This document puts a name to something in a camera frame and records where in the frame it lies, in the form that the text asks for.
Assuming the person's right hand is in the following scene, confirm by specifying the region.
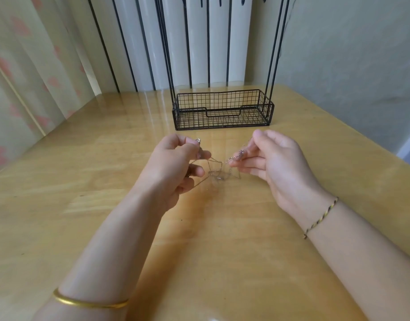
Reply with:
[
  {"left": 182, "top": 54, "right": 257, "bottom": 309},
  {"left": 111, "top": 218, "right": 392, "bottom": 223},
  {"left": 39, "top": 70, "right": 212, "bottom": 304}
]
[{"left": 229, "top": 129, "right": 337, "bottom": 229}]

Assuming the braided cord bracelet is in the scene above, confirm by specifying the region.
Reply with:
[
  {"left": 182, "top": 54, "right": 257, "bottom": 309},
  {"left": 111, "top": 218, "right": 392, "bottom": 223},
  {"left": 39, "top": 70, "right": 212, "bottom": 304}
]
[{"left": 303, "top": 197, "right": 340, "bottom": 240}]

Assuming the black wire jewelry rack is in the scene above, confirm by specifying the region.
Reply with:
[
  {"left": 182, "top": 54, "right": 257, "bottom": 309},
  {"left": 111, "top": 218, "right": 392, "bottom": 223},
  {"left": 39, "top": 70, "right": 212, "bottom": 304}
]
[{"left": 153, "top": 0, "right": 298, "bottom": 131}]

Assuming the gold bangle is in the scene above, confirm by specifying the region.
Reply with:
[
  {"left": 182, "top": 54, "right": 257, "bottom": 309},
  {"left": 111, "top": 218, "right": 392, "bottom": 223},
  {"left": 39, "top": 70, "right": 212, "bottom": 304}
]
[{"left": 53, "top": 287, "right": 131, "bottom": 310}]

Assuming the person's left forearm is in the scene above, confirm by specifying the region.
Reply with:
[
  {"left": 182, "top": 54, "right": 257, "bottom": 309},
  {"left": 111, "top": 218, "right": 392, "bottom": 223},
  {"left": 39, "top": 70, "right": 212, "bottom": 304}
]
[{"left": 33, "top": 189, "right": 167, "bottom": 321}]

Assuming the white black-striped curtain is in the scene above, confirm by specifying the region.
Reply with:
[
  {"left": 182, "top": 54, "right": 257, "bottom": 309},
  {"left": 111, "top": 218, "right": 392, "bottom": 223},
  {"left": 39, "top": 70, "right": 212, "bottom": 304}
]
[{"left": 63, "top": 0, "right": 254, "bottom": 95}]

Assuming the person's left hand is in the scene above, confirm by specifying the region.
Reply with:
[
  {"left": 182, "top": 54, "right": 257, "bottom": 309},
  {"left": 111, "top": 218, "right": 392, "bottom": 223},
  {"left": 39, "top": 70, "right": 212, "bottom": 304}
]
[{"left": 130, "top": 133, "right": 212, "bottom": 216}]

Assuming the pink floral curtain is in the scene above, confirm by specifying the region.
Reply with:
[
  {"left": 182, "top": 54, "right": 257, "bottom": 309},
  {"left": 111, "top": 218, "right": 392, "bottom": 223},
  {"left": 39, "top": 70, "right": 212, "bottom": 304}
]
[{"left": 0, "top": 0, "right": 102, "bottom": 177}]

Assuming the chain necklace with pendant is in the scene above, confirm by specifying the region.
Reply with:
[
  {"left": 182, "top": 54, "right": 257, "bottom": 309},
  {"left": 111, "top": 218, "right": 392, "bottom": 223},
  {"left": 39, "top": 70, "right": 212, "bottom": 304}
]
[{"left": 188, "top": 137, "right": 250, "bottom": 187}]

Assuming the person's right forearm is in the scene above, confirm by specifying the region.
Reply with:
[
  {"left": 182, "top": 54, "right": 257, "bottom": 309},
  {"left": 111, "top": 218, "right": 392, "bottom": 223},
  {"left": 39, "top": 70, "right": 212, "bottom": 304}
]
[{"left": 304, "top": 202, "right": 410, "bottom": 321}]

